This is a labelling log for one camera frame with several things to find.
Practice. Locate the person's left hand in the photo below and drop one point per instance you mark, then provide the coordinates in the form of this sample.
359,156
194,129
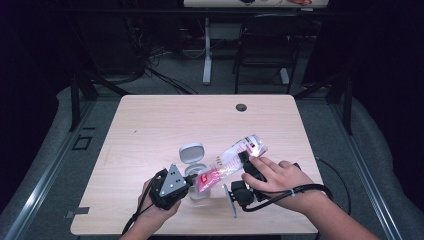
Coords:
160,215

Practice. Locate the clear plastic container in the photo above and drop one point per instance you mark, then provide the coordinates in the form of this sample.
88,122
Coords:
191,152

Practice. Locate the black folding chair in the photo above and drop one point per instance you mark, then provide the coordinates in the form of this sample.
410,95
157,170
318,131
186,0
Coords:
270,43

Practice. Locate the black metal stand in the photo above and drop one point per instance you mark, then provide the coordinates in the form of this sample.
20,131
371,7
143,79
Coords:
346,100
75,100

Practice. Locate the grey metal floor rail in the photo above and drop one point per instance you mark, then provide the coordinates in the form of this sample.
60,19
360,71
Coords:
40,186
366,166

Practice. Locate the grey tape strip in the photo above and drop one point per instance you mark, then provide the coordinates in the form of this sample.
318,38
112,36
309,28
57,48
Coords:
77,211

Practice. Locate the person's right hand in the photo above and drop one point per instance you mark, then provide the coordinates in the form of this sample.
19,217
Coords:
283,180

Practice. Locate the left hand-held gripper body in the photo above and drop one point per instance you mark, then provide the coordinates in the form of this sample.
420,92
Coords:
171,181

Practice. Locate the white desk leg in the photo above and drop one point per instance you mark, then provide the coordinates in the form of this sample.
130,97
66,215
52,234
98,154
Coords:
207,50
284,76

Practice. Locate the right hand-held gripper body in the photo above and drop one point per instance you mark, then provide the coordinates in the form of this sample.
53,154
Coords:
243,196

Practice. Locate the red and white sugar pouch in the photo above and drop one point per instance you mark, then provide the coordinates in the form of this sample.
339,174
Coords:
233,160

